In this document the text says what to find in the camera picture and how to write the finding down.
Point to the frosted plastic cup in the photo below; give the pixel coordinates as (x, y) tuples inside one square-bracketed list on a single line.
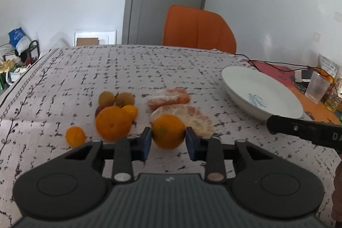
[(317, 87)]

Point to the white foam packaging board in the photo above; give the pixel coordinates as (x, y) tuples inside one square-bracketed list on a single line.
[(94, 38)]

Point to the snack package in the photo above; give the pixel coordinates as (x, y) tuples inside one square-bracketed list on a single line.
[(328, 69)]

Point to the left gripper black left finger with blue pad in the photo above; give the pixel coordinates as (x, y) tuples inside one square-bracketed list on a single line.
[(124, 152)]

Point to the orange chair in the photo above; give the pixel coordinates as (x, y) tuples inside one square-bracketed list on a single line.
[(198, 29)]

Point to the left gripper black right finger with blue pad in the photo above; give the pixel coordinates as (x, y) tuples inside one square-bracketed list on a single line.
[(212, 152)]

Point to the orange red table mat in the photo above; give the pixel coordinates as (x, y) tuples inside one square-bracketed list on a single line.
[(286, 75)]

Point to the small tangerine behind orange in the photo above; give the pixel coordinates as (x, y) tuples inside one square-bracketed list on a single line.
[(132, 111)]

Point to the patterned white tablecloth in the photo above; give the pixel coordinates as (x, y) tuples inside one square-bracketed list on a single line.
[(62, 89)]

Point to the peeled grapefruit segment upper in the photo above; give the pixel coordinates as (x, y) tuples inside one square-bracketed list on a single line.
[(168, 96)]

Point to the white ceramic bowl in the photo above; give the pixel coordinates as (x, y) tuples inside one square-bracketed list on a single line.
[(260, 95)]

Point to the blue plastic bag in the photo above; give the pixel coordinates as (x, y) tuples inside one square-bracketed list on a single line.
[(19, 40)]

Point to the brown kiwi left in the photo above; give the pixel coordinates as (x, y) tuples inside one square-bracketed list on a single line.
[(106, 98)]

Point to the peeled grapefruit segment lower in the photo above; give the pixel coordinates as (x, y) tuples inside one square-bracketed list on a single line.
[(201, 124)]

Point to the brown kiwi right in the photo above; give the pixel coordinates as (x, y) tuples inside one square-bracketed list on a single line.
[(124, 99)]

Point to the black metal rack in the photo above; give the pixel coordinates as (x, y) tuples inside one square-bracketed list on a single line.
[(27, 57)]

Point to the black white power adapter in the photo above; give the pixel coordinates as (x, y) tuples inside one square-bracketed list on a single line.
[(303, 75)]

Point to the large orange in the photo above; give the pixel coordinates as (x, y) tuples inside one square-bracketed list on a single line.
[(113, 123)]

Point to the medium orange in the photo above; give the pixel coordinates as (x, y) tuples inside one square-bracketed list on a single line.
[(168, 131)]

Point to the brown kiwi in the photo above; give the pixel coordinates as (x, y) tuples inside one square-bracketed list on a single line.
[(106, 98), (124, 99)]

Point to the small red apple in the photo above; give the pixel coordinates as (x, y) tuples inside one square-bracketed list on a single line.
[(100, 108)]

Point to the peeled grapefruit segment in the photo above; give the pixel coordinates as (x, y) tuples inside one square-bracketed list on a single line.
[(201, 124), (168, 96)]

